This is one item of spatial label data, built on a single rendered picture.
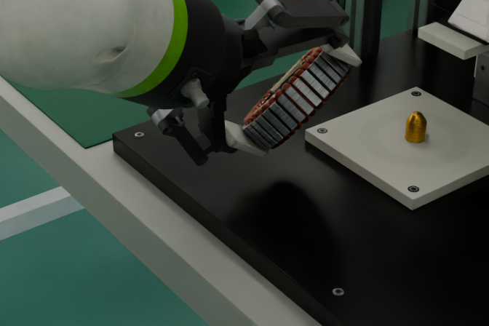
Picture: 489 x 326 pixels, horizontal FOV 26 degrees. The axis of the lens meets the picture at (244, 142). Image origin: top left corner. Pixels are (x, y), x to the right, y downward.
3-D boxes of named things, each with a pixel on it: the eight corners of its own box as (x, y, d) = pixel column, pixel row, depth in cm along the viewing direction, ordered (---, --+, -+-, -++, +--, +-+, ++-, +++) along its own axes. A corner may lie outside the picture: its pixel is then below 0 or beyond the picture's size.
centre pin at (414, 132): (415, 145, 100) (417, 120, 99) (400, 137, 102) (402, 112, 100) (429, 139, 101) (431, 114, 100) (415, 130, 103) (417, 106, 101)
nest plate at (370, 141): (412, 211, 93) (412, 199, 93) (304, 140, 104) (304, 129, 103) (526, 157, 101) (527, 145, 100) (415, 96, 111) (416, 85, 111)
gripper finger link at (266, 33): (207, 45, 83) (212, 33, 82) (312, 16, 90) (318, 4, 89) (233, 80, 82) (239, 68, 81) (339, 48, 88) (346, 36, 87)
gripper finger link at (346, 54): (304, 28, 89) (310, 22, 89) (338, 44, 95) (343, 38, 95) (324, 52, 88) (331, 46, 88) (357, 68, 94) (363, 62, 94)
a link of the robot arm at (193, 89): (133, -71, 73) (48, 23, 75) (226, 47, 68) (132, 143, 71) (180, -46, 78) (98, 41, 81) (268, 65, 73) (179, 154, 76)
